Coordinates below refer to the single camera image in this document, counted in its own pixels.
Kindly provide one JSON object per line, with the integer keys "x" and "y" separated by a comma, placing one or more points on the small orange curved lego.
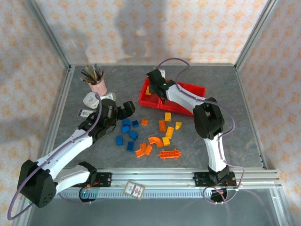
{"x": 148, "y": 150}

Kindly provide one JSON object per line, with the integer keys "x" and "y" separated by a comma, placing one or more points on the orange patterned backdrop cloth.
{"x": 150, "y": 28}

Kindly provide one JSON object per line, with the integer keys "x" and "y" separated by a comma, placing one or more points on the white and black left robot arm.
{"x": 65, "y": 148}

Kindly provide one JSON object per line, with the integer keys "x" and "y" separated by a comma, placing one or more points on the pink cup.
{"x": 98, "y": 87}

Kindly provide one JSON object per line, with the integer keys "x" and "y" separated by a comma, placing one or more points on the colored pencil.
{"x": 87, "y": 75}
{"x": 96, "y": 71}
{"x": 91, "y": 73}
{"x": 85, "y": 80}
{"x": 101, "y": 74}

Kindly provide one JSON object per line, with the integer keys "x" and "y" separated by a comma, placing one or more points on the long orange lego brick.
{"x": 162, "y": 126}

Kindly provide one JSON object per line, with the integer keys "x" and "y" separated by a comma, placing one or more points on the yellow wedge lego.
{"x": 178, "y": 126}

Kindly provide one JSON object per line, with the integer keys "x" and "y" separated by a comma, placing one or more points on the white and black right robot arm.
{"x": 183, "y": 96}

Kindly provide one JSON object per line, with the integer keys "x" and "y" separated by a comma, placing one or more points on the small black and white card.
{"x": 83, "y": 113}

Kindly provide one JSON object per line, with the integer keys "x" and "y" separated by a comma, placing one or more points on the white square clock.
{"x": 92, "y": 100}

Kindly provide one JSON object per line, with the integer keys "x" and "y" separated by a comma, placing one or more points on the yellow lego brick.
{"x": 169, "y": 131}
{"x": 166, "y": 140}
{"x": 148, "y": 90}
{"x": 168, "y": 116}

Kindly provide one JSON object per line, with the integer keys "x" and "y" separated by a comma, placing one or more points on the aluminium side rail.
{"x": 252, "y": 117}
{"x": 61, "y": 101}

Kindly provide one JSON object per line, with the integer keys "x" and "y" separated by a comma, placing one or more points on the small orange lego brick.
{"x": 144, "y": 122}

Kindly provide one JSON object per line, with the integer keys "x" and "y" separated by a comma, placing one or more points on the aluminium frame post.
{"x": 47, "y": 33}
{"x": 256, "y": 30}

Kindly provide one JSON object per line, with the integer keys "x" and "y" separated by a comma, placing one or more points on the wide aluminium mounting rail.
{"x": 152, "y": 176}

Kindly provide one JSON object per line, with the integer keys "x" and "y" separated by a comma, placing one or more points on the orange arch lego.
{"x": 155, "y": 140}

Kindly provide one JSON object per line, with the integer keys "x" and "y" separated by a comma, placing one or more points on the red three-compartment bin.
{"x": 195, "y": 90}

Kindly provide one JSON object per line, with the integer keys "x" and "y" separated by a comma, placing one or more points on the playing card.
{"x": 134, "y": 189}

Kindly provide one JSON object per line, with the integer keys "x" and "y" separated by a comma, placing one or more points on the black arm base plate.
{"x": 200, "y": 179}
{"x": 104, "y": 180}

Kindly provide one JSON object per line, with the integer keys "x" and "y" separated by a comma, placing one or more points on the blue lego brick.
{"x": 125, "y": 128}
{"x": 133, "y": 135}
{"x": 130, "y": 146}
{"x": 126, "y": 121}
{"x": 135, "y": 123}
{"x": 119, "y": 140}

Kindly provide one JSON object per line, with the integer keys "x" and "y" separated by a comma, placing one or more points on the orange lego plate with holes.
{"x": 169, "y": 154}

